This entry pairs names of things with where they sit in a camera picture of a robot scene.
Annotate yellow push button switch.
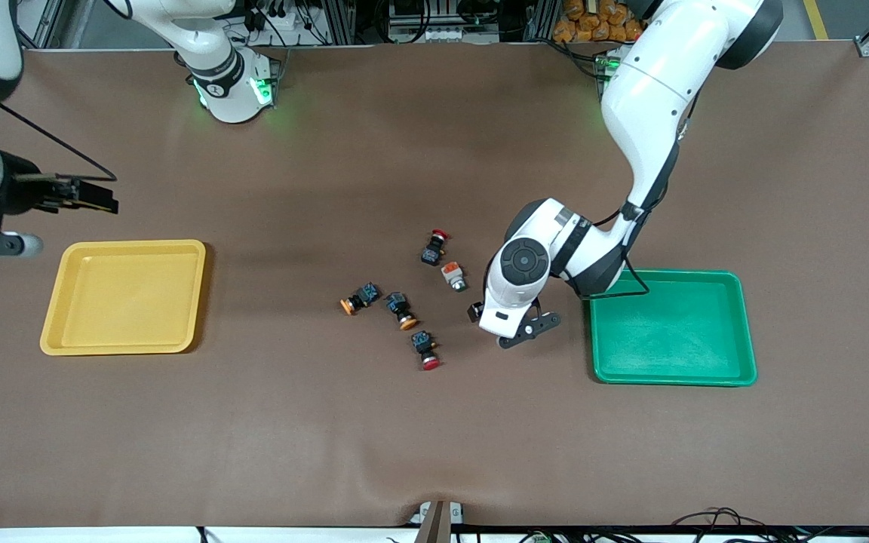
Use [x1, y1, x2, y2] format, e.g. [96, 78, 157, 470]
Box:
[339, 282, 382, 316]
[384, 290, 420, 332]

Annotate yellow plastic tray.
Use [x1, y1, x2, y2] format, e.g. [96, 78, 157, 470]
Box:
[39, 239, 207, 356]

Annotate green plastic tray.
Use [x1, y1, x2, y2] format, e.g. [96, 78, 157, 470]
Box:
[584, 268, 758, 388]

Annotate brown table cover mat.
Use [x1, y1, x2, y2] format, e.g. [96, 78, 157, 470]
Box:
[0, 41, 869, 529]

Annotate orange packaged items pile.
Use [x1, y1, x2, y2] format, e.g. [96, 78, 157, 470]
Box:
[553, 0, 646, 44]

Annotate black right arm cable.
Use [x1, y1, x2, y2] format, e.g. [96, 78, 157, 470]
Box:
[0, 100, 118, 183]

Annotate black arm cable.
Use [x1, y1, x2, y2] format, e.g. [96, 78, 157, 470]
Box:
[0, 100, 118, 183]
[584, 200, 654, 302]

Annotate red push button switch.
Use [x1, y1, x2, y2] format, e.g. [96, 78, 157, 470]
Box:
[410, 330, 443, 372]
[419, 229, 450, 268]

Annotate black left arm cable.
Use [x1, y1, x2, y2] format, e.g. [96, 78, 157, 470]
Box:
[584, 200, 654, 302]

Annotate brown post with grey clamp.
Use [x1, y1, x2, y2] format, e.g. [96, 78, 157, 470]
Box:
[410, 499, 465, 543]

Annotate black floor cables bundle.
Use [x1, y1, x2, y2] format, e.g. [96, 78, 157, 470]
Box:
[668, 507, 869, 543]

